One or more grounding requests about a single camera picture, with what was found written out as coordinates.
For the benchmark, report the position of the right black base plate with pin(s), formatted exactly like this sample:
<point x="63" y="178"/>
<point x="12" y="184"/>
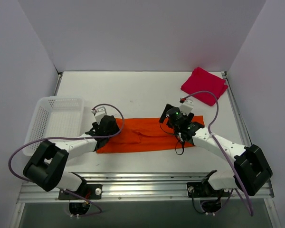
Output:
<point x="197" y="190"/>

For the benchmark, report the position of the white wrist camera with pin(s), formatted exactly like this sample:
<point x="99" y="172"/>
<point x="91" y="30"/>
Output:
<point x="99" y="113"/>
<point x="186" y="105"/>

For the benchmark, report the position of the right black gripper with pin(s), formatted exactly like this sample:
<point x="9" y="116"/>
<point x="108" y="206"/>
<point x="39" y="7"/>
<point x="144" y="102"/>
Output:
<point x="165" y="114"/>

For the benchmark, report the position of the aluminium rail frame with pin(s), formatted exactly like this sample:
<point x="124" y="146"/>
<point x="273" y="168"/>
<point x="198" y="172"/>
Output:
<point x="151" y="176"/>

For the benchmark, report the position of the folded magenta t-shirt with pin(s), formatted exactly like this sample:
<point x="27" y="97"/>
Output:
<point x="202" y="80"/>

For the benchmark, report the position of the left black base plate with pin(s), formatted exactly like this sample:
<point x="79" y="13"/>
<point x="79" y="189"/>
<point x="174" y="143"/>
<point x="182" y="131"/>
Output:
<point x="88" y="191"/>

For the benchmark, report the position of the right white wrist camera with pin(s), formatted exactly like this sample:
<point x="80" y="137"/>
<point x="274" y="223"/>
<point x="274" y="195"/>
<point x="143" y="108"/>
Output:
<point x="186" y="105"/>

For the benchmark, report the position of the orange t-shirt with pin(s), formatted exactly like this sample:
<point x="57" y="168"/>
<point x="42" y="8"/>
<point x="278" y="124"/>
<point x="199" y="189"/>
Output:
<point x="142" y="135"/>

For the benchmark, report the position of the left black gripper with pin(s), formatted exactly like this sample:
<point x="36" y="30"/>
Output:
<point x="111" y="124"/>

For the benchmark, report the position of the white perforated plastic basket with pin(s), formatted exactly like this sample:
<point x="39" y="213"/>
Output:
<point x="59" y="116"/>

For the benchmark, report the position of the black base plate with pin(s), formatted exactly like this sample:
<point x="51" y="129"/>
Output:
<point x="88" y="191"/>
<point x="197" y="190"/>

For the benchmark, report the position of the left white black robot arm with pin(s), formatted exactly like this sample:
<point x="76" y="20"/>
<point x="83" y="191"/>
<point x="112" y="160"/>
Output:
<point x="46" y="167"/>

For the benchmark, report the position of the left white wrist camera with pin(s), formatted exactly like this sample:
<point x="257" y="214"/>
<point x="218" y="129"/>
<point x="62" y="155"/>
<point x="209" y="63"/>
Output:
<point x="99" y="113"/>

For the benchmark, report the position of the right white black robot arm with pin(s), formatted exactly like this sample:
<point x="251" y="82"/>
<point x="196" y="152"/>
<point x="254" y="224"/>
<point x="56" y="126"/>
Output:
<point x="249" y="167"/>

